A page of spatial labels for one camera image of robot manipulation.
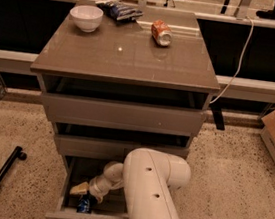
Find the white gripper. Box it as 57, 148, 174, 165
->
69, 176, 107, 203

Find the blue pepsi can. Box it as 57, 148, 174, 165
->
77, 197, 91, 214

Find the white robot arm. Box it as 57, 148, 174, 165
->
69, 148, 191, 219

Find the grey bottom drawer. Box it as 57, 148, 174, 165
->
46, 157, 128, 219

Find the grey drawer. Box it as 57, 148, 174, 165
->
54, 122, 192, 161
46, 157, 128, 219
38, 74, 211, 136

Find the grey middle drawer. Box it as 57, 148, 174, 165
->
54, 122, 192, 161

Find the grey top drawer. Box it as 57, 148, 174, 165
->
38, 74, 211, 136

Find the grey drawer cabinet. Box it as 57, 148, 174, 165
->
19, 0, 230, 179

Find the orange soda can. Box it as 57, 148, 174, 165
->
151, 19, 172, 47

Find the black table leg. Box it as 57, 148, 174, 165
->
210, 102, 225, 131

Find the white ceramic bowl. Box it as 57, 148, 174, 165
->
69, 5, 104, 33

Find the blue chip bag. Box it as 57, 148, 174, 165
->
96, 0, 143, 22

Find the white cable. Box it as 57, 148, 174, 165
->
209, 13, 255, 109

